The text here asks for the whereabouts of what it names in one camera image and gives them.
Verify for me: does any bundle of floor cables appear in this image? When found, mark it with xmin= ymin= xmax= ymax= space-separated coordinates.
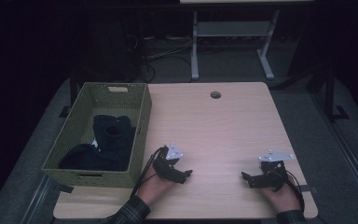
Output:
xmin=125 ymin=33 xmax=194 ymax=82

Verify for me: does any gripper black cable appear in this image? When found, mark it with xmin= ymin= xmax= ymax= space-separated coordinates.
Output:
xmin=131 ymin=146 xmax=166 ymax=198
xmin=283 ymin=169 xmax=306 ymax=213

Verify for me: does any black metal stand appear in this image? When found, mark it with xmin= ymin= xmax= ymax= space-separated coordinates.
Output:
xmin=321 ymin=66 xmax=351 ymax=123

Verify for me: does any dark blue knit sweater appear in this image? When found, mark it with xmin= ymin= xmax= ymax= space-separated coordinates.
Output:
xmin=58 ymin=114 xmax=137 ymax=173

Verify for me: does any green woven basket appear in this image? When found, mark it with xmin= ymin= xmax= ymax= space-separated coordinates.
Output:
xmin=41 ymin=81 xmax=153 ymax=189

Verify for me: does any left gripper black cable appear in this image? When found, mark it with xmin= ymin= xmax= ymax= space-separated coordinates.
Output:
xmin=131 ymin=146 xmax=166 ymax=198

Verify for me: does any person's right hand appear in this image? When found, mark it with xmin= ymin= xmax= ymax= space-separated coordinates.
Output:
xmin=258 ymin=175 xmax=302 ymax=215

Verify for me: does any white metal table frame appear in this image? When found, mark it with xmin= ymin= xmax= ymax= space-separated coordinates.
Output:
xmin=180 ymin=0 xmax=315 ymax=81

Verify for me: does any person's left hand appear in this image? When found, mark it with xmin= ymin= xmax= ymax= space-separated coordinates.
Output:
xmin=136 ymin=166 xmax=177 ymax=206

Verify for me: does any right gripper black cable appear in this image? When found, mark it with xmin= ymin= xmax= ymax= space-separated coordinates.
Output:
xmin=283 ymin=169 xmax=306 ymax=213

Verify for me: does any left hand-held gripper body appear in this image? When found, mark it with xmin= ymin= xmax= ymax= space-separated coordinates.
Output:
xmin=152 ymin=142 xmax=188 ymax=185

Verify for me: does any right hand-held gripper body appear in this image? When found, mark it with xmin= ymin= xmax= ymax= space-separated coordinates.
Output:
xmin=254 ymin=148 xmax=295 ymax=192

